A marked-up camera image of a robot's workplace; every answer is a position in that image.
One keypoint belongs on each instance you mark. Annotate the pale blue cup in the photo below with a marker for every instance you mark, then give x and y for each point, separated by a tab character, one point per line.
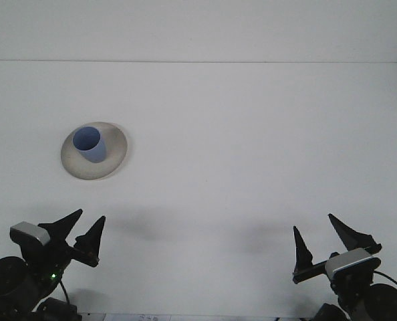
91	147

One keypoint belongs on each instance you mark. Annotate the pale round plate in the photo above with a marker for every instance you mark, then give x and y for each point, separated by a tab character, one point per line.
95	171

